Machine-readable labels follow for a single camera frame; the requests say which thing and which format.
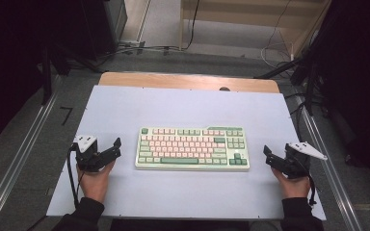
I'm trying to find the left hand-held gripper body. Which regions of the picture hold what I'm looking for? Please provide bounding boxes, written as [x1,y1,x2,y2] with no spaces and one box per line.
[72,134,104,173]

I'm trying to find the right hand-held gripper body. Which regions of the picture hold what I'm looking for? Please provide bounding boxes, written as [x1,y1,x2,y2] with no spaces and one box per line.
[282,141,329,180]

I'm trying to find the green and cream keyboard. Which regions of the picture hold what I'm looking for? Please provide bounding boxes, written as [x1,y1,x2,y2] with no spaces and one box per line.
[134,125,251,171]

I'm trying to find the person's right hand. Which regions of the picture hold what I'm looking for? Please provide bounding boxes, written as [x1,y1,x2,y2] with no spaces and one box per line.
[271,167,312,200]

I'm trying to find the person's left hand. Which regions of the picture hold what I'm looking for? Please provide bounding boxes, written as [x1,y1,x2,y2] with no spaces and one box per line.
[75,159,117,205]

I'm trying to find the black metal bar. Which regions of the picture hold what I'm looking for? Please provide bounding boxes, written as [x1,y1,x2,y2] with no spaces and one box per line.
[253,58,304,80]

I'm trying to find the wooden table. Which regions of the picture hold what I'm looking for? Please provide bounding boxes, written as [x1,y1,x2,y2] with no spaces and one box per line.
[97,71,281,94]

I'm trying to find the black metal stand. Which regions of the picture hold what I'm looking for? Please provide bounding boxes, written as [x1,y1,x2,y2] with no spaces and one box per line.
[40,46,55,106]

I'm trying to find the black curtain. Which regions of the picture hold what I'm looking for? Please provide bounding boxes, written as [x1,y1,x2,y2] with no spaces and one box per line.
[0,0,90,154]
[307,0,370,196]

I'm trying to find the black cabinet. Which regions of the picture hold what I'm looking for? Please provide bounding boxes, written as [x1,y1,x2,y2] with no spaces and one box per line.
[76,0,128,63]

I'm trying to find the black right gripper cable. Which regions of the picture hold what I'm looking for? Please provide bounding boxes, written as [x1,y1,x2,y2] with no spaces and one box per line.
[297,157,318,207]

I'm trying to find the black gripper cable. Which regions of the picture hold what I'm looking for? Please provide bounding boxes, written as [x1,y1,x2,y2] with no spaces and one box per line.
[297,157,318,207]
[66,143,85,209]

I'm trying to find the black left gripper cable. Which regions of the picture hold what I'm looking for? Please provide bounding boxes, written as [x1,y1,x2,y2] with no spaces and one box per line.
[66,143,85,209]

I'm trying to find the aluminium floor rail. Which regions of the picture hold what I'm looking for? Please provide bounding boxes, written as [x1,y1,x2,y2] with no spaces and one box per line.
[294,94,364,231]
[0,90,61,231]

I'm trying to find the black floor cables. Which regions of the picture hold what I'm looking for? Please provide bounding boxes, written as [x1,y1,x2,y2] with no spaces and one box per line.
[92,40,182,65]

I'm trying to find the white cable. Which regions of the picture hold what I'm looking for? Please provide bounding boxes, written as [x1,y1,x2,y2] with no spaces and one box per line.
[259,0,295,70]

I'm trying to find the black hanging cable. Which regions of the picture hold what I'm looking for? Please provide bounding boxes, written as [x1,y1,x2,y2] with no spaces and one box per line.
[181,0,201,52]

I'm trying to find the light wooden shelf frame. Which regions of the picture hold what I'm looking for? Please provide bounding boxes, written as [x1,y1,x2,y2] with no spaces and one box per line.
[178,0,332,60]

